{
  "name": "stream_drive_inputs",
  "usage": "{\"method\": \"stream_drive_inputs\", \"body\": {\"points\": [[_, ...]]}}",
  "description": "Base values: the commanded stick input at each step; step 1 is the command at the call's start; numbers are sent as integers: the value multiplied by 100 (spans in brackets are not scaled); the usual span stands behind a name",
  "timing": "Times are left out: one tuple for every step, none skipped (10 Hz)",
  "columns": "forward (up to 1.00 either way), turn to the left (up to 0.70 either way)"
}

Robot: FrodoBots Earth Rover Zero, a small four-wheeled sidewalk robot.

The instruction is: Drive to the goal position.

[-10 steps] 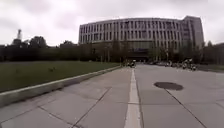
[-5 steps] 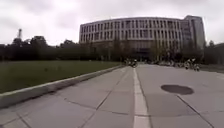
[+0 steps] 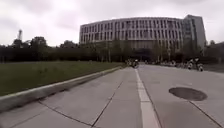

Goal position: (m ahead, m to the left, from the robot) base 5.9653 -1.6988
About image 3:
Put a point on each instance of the row of parked bicycles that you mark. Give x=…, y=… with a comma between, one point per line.
x=186, y=63

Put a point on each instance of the large curved grey building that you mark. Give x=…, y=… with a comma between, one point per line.
x=140, y=31

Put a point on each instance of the row of dark trees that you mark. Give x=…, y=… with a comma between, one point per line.
x=66, y=51

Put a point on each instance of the group of people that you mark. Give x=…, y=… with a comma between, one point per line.
x=132, y=62

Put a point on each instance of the grey stone kerb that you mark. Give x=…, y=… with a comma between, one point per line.
x=50, y=89

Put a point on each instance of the round manhole cover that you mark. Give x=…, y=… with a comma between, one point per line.
x=187, y=93

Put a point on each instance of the distant tower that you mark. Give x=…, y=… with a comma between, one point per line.
x=20, y=34

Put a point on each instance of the green grass lawn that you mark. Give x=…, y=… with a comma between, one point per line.
x=43, y=73

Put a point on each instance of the grey concrete slab pavement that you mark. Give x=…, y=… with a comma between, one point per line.
x=133, y=96

